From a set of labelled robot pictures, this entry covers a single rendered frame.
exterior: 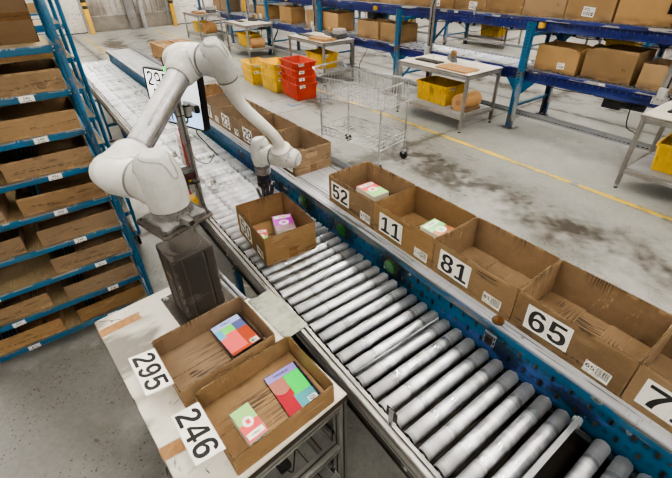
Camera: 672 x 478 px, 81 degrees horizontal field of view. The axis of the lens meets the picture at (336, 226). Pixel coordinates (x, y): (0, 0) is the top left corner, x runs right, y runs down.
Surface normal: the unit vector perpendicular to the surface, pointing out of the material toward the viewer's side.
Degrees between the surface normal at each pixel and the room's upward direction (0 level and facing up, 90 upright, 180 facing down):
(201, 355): 2
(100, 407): 0
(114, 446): 0
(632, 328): 89
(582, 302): 89
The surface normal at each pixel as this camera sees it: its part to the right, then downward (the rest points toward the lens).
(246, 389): -0.03, -0.83
